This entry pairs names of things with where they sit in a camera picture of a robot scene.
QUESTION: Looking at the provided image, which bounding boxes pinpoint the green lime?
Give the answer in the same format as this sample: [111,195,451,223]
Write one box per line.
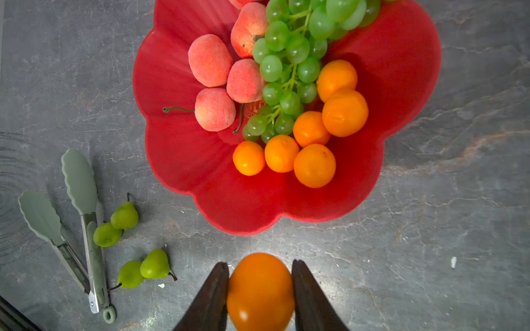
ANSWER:
[92,223,123,248]

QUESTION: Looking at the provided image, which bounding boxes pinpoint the green pear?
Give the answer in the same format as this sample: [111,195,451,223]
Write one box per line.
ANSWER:
[110,193,139,230]
[140,248,178,281]
[110,261,144,290]

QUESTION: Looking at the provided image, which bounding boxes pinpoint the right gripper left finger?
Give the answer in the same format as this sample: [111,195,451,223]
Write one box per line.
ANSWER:
[174,262,229,330]

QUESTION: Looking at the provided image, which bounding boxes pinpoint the green-tipped metal tongs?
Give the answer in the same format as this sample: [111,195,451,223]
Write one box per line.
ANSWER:
[18,148,117,325]

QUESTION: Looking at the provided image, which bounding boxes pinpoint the red flower-shaped bowl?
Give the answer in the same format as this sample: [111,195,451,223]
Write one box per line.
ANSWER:
[132,1,441,235]

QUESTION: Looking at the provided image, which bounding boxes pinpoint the peach top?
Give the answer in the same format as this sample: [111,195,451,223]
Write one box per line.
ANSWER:
[188,34,233,88]

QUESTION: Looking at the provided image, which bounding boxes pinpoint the green grape bunch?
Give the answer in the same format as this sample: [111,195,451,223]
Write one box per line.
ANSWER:
[238,1,382,143]

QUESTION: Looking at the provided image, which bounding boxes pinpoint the orange mandarin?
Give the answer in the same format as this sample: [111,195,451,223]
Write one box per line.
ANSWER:
[233,141,266,176]
[316,59,358,102]
[294,143,336,188]
[293,111,331,148]
[264,135,300,173]
[226,253,295,330]
[322,88,369,137]

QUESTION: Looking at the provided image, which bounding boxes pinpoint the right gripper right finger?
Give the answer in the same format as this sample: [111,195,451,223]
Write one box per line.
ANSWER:
[291,259,349,331]

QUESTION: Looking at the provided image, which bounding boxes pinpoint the red peach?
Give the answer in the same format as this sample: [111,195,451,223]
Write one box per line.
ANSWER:
[229,0,262,10]

